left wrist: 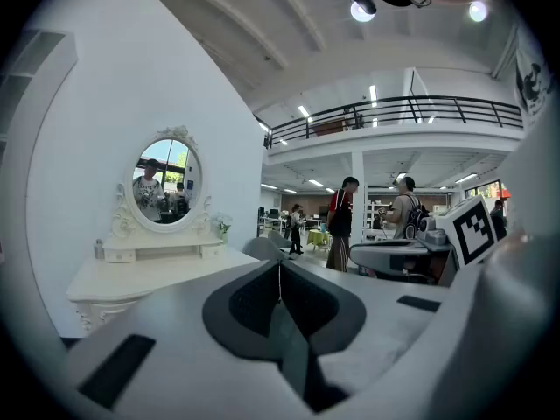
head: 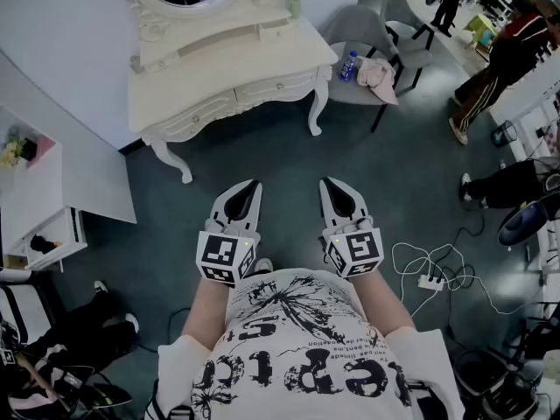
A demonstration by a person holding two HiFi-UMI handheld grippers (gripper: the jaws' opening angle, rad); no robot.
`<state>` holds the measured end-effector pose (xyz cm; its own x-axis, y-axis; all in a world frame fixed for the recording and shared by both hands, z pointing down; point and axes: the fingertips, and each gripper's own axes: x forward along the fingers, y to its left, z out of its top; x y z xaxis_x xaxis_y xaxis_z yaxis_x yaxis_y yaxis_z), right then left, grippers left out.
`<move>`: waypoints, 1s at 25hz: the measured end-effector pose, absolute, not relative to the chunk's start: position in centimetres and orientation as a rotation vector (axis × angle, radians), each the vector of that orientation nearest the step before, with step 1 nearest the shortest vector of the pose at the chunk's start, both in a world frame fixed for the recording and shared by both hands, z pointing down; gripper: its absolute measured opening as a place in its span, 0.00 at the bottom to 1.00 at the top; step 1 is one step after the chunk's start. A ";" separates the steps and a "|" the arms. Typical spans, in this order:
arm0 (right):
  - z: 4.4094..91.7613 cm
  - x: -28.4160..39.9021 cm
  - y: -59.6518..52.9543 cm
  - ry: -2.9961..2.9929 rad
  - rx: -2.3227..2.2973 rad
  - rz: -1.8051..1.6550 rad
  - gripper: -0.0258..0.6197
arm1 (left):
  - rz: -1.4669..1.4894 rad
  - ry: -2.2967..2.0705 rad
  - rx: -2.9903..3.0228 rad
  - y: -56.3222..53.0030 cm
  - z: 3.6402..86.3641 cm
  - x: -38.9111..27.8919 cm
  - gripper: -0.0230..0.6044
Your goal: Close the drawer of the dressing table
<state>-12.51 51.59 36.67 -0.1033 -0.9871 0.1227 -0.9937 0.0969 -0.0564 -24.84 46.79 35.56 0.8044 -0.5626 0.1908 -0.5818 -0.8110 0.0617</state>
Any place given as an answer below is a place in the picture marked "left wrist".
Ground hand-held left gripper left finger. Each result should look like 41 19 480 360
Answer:
65 260 317 420

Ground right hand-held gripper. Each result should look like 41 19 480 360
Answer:
348 193 500 286

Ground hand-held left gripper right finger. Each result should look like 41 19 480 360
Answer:
281 260 452 414

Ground white dressing table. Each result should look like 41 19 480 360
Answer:
66 124 260 336

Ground table with green cloth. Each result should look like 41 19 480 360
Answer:
305 228 332 249

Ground grey chair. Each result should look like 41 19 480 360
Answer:
241 235 291 263

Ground vase with white flowers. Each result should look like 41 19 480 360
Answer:
213 211 234 244

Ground black balcony railing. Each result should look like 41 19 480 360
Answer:
263 94 524 150

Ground oval white-framed mirror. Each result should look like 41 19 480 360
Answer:
131 124 205 235

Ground person's white printed shirt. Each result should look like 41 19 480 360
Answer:
514 26 557 131

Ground round ceiling lamp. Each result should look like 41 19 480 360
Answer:
349 0 376 24
467 0 489 24

